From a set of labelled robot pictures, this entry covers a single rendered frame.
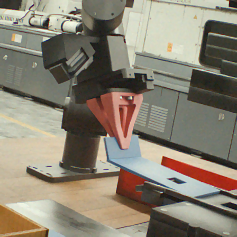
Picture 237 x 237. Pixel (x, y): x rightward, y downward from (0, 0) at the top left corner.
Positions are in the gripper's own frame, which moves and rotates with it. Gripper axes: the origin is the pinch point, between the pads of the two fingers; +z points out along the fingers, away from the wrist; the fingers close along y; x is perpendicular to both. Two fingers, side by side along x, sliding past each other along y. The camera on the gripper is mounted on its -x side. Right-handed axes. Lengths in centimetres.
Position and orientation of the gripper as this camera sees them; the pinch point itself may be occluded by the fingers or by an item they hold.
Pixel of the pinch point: (122, 143)
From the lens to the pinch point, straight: 79.1
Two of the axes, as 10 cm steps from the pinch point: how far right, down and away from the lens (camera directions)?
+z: 1.6, 9.8, -1.3
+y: 7.4, -2.1, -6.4
